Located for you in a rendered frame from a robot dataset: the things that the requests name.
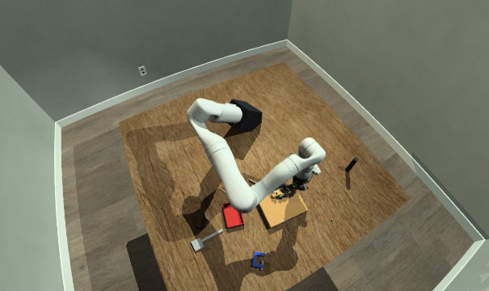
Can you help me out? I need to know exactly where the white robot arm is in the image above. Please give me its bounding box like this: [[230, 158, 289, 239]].
[[187, 99, 326, 213]]

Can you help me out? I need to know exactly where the black cylinder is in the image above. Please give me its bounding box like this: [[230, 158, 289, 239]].
[[345, 158, 358, 172]]

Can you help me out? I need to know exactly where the red open tray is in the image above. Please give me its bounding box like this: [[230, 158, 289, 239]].
[[223, 202, 244, 229]]

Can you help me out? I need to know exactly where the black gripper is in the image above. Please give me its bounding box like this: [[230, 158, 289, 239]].
[[292, 176, 309, 191]]

